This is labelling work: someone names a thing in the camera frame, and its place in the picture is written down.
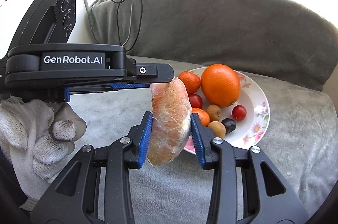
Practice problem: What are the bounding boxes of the peeled pomelo segment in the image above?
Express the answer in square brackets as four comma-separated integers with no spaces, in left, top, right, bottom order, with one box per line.
[147,77,192,167]

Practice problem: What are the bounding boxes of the mandarin without stem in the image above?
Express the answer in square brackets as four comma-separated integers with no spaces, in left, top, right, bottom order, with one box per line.
[178,71,200,94]

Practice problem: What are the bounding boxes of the larger red cherry tomato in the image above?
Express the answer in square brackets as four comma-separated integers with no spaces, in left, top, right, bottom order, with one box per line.
[188,94,203,109]

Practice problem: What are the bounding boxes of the mandarin with stem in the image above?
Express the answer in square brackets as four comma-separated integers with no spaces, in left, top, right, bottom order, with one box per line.
[192,107,210,127]

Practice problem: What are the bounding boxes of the brown longan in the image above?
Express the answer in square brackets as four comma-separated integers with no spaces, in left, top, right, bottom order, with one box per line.
[206,105,222,122]
[208,121,226,139]

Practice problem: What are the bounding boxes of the dark plum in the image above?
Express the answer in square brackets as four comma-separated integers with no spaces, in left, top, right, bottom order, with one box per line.
[221,118,237,134]

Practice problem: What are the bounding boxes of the smaller red cherry tomato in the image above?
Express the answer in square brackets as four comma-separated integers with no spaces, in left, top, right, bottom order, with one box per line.
[232,105,247,121]

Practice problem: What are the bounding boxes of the white gloved left hand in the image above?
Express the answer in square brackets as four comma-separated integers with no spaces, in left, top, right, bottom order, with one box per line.
[1,96,86,200]

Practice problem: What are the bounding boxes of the light grey seat cushion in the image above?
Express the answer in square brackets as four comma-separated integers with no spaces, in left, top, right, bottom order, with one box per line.
[71,58,337,223]

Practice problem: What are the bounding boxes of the large orange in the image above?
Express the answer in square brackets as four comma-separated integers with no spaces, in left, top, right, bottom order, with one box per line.
[200,64,241,107]

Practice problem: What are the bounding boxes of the white floral plate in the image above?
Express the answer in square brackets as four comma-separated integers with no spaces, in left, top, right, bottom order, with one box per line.
[195,71,270,149]

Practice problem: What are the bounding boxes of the dark grey back cushion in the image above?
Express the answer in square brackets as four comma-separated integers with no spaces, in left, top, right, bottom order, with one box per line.
[88,0,337,91]

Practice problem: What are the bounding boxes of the black left camera box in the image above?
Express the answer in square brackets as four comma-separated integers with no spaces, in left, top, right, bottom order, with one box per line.
[9,0,76,49]

